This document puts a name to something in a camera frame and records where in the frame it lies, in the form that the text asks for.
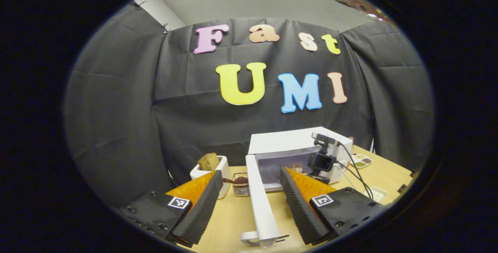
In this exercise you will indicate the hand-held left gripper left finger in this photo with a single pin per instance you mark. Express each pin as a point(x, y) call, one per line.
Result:
point(202, 210)

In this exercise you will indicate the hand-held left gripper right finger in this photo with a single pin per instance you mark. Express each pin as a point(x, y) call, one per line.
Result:
point(301, 210)

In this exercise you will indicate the white microwave oven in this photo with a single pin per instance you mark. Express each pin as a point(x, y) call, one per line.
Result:
point(280, 142)

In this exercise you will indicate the white divided dish of beans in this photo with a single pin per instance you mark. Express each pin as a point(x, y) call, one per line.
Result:
point(362, 160)

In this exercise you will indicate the wooden spoon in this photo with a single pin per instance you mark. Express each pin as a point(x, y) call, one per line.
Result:
point(235, 181)

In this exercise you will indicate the white toaster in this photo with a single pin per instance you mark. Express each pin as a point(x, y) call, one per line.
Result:
point(223, 167)

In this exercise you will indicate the brown bread slice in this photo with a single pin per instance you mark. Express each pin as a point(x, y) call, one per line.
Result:
point(209, 161)

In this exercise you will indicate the pale green square plate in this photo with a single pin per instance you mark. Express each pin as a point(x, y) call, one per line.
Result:
point(379, 194)

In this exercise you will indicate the black backdrop cloth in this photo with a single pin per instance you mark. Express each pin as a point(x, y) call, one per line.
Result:
point(116, 109)

